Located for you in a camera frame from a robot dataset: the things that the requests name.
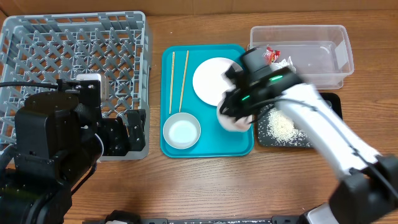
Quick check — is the wooden chopstick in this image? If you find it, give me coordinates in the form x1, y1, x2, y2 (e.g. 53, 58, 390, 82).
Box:
178, 50, 189, 112
169, 52, 175, 114

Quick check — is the red silver snack wrapper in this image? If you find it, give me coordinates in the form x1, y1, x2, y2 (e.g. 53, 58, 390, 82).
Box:
263, 47, 280, 65

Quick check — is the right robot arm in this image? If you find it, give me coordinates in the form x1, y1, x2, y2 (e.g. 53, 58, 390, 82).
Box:
218, 47, 397, 223

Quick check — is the clear plastic bin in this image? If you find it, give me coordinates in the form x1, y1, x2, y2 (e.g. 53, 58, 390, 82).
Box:
248, 25, 354, 90

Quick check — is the large white plate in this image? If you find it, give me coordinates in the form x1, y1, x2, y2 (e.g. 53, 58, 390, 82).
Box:
193, 57, 242, 106

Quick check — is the rice grains pile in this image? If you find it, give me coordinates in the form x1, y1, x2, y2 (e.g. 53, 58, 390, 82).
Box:
259, 107, 312, 147

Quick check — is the grey plastic dish rack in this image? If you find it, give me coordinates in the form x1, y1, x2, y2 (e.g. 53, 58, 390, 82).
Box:
1, 11, 152, 161

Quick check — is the white napkin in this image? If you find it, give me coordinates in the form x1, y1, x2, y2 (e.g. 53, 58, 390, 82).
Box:
270, 57, 297, 73

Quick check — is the grey bowl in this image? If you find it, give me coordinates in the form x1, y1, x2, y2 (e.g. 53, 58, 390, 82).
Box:
163, 113, 201, 150

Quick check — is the black waste tray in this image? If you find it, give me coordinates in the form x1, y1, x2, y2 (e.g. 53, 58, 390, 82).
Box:
256, 91, 343, 149

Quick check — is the small pink plate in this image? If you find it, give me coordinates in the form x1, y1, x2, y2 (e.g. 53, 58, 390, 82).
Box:
216, 93, 253, 133

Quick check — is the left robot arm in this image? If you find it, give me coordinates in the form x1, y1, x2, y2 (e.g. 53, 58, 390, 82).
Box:
1, 80, 146, 223

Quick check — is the teal serving tray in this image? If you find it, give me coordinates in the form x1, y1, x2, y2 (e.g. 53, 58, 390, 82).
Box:
160, 44, 254, 158

